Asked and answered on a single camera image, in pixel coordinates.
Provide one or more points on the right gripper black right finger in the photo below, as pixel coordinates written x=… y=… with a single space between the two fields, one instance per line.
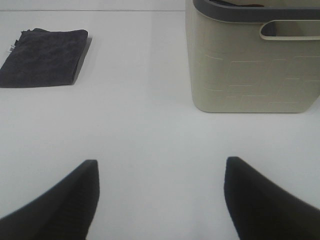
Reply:
x=261 y=210

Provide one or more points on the beige basket with grey rim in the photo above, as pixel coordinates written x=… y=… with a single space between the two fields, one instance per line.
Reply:
x=253 y=56

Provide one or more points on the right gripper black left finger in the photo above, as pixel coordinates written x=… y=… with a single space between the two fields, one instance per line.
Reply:
x=64 y=212

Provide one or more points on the folded dark grey towel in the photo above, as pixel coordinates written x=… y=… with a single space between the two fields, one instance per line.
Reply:
x=42 y=58

